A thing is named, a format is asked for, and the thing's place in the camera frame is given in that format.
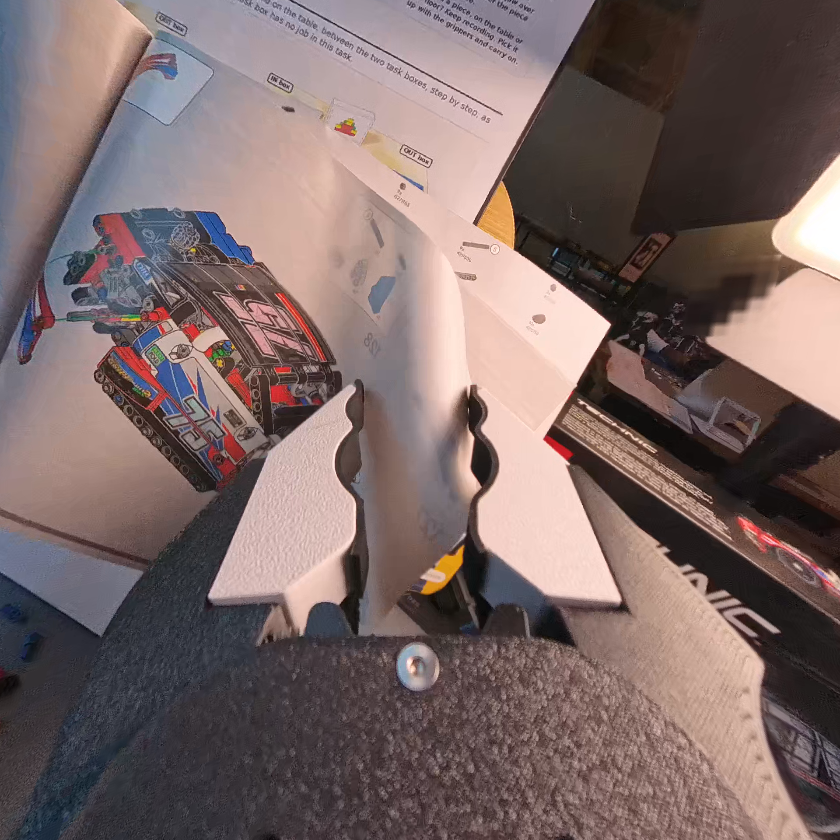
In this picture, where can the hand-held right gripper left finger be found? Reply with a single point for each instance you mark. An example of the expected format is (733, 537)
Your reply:
(289, 525)

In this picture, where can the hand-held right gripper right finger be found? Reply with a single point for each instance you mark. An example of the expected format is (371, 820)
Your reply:
(544, 531)

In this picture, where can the lego instruction booklet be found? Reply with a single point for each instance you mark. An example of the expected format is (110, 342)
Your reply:
(229, 184)

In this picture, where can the black lego set box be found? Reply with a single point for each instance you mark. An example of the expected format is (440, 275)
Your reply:
(656, 485)

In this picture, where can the yellow round disc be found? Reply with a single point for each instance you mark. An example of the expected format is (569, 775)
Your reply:
(499, 216)

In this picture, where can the printed task sheet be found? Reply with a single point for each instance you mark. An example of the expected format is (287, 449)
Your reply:
(394, 39)

